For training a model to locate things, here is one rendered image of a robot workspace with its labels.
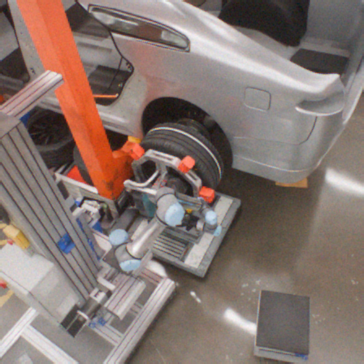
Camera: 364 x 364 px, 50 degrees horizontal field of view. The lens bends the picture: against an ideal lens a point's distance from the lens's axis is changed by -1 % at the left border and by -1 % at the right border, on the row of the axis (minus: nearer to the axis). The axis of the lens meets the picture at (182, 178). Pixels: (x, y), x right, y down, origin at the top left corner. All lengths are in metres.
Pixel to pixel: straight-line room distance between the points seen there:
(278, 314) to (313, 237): 0.98
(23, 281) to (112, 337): 1.03
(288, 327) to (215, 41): 1.91
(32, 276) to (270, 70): 1.74
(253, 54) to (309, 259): 1.84
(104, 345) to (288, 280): 1.53
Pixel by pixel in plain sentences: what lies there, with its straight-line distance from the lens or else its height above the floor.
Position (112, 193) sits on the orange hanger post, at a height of 0.61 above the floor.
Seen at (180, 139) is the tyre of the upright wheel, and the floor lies 1.17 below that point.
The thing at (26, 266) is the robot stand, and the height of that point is 1.23.
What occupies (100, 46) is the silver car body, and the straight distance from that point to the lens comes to 4.28.
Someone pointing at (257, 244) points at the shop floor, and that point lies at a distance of 3.51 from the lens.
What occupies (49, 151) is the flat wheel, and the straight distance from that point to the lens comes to 3.92.
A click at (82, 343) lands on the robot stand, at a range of 3.12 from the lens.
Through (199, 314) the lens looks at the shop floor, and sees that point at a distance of 3.24.
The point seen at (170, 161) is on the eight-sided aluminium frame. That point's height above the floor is 1.11.
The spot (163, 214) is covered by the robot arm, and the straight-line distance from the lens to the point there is 2.15.
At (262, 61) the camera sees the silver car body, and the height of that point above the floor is 1.69.
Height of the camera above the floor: 3.03
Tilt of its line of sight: 50 degrees down
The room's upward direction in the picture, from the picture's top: 9 degrees counter-clockwise
